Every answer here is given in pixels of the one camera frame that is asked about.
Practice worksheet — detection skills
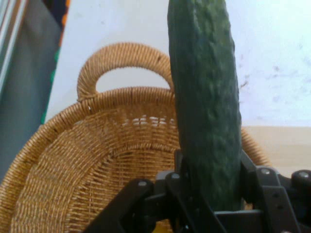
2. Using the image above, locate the dark green cucumber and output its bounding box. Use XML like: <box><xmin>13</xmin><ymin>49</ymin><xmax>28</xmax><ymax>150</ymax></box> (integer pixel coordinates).
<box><xmin>167</xmin><ymin>0</ymin><xmax>243</xmax><ymax>212</ymax></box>

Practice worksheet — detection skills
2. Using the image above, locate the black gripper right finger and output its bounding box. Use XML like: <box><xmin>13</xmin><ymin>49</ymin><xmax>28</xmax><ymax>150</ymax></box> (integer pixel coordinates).
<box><xmin>240</xmin><ymin>150</ymin><xmax>311</xmax><ymax>233</ymax></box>

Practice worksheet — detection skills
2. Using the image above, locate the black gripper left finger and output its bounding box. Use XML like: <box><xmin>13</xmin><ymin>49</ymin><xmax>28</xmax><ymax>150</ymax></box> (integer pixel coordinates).
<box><xmin>84</xmin><ymin>149</ymin><xmax>221</xmax><ymax>233</ymax></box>

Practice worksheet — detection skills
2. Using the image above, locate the colourful patterned edge strip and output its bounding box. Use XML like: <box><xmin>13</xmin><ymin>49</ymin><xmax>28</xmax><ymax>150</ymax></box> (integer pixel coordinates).
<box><xmin>40</xmin><ymin>0</ymin><xmax>71</xmax><ymax>125</ymax></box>

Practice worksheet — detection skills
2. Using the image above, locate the woven wicker basket with handle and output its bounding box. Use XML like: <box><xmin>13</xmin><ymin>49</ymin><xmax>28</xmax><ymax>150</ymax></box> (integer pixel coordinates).
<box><xmin>0</xmin><ymin>42</ymin><xmax>272</xmax><ymax>233</ymax></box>

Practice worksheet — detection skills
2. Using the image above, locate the striped metal frame rail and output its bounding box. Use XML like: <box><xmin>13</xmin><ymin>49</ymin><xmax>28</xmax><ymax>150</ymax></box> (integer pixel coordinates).
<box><xmin>0</xmin><ymin>0</ymin><xmax>29</xmax><ymax>90</ymax></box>

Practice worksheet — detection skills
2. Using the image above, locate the grey teal board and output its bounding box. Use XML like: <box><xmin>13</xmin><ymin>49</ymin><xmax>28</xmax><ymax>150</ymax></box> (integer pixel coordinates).
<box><xmin>0</xmin><ymin>4</ymin><xmax>63</xmax><ymax>183</ymax></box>

